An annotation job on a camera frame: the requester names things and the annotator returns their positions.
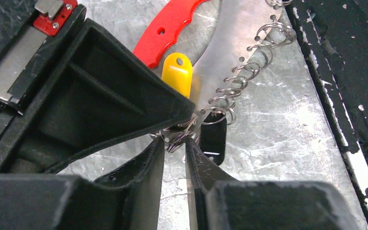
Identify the black key tag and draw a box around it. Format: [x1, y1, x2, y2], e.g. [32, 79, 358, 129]
[199, 113, 227, 165]

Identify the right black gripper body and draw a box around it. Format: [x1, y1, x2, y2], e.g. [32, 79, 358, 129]
[0, 0, 87, 114]

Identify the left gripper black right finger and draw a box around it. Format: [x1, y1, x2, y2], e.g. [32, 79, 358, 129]
[185, 138, 237, 230]

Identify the yellow key tag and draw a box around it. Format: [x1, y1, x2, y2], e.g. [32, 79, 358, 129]
[161, 53, 193, 99]

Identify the silver key rings cluster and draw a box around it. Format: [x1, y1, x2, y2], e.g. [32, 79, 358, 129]
[158, 0, 295, 152]

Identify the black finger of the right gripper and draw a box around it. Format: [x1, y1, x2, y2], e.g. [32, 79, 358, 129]
[0, 19, 195, 173]

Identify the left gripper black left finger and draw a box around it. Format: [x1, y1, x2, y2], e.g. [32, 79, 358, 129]
[94, 138, 164, 230]

